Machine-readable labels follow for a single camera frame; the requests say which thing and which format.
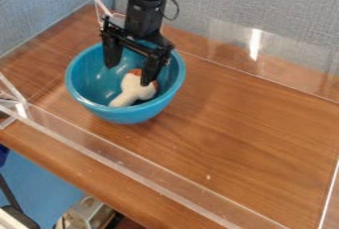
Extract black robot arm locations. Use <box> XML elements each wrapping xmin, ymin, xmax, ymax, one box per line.
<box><xmin>100</xmin><ymin>0</ymin><xmax>180</xmax><ymax>86</ymax></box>

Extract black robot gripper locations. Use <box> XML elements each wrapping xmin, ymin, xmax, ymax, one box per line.
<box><xmin>100</xmin><ymin>0</ymin><xmax>173</xmax><ymax>86</ymax></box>

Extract clear acrylic back barrier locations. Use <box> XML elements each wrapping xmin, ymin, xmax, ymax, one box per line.
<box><xmin>161</xmin><ymin>15</ymin><xmax>339</xmax><ymax>103</ymax></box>

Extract clear acrylic left bracket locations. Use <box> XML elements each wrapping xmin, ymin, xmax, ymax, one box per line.
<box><xmin>0</xmin><ymin>72</ymin><xmax>29</xmax><ymax>130</ymax></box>

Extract clear acrylic corner bracket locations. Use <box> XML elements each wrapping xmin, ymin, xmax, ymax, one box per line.
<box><xmin>93</xmin><ymin>0</ymin><xmax>129</xmax><ymax>36</ymax></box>

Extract clear acrylic front barrier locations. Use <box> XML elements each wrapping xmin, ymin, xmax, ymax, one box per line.
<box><xmin>0</xmin><ymin>101</ymin><xmax>288</xmax><ymax>229</ymax></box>

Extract blue plastic bowl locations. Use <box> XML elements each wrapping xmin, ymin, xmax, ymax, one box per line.
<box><xmin>65</xmin><ymin>43</ymin><xmax>187</xmax><ymax>125</ymax></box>

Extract white toy mushroom brown cap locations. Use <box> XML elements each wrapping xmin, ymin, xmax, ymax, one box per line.
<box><xmin>108</xmin><ymin>68</ymin><xmax>157</xmax><ymax>107</ymax></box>

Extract white power strip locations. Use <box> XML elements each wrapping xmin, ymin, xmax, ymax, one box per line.
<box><xmin>53</xmin><ymin>195</ymin><xmax>115</xmax><ymax>229</ymax></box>

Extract clear acrylic barrier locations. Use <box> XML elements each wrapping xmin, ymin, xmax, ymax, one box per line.
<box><xmin>161</xmin><ymin>15</ymin><xmax>339</xmax><ymax>103</ymax></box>
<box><xmin>0</xmin><ymin>101</ymin><xmax>288</xmax><ymax>229</ymax></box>

